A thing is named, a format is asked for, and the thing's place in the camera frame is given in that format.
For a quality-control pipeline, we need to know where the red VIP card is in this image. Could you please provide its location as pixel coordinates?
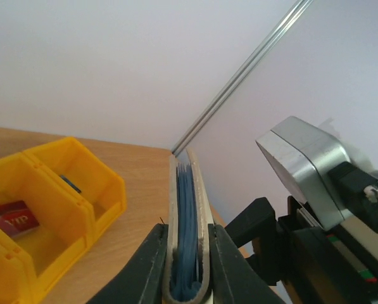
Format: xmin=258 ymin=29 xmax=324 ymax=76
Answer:
xmin=0 ymin=200 xmax=40 ymax=238

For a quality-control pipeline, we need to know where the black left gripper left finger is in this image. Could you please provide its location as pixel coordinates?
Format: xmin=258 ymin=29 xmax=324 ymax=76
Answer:
xmin=88 ymin=224 xmax=168 ymax=304

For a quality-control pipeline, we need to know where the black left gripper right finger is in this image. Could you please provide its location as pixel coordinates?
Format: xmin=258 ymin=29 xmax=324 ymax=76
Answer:
xmin=208 ymin=224 xmax=284 ymax=304

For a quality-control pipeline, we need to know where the yellow plastic bin row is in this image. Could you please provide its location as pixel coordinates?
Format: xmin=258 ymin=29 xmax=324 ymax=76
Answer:
xmin=0 ymin=137 xmax=127 ymax=303

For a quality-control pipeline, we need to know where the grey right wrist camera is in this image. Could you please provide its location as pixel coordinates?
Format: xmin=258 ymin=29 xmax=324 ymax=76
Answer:
xmin=255 ymin=115 xmax=378 ymax=231

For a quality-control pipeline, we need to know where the blue card in bin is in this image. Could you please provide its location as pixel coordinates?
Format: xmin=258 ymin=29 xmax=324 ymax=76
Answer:
xmin=60 ymin=175 xmax=81 ymax=193

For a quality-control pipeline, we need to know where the right rear aluminium frame post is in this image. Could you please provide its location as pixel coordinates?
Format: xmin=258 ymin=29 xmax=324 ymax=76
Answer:
xmin=172 ymin=0 xmax=313 ymax=156

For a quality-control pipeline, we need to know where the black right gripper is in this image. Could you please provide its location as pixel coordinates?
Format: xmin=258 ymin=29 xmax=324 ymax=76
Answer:
xmin=225 ymin=196 xmax=378 ymax=303

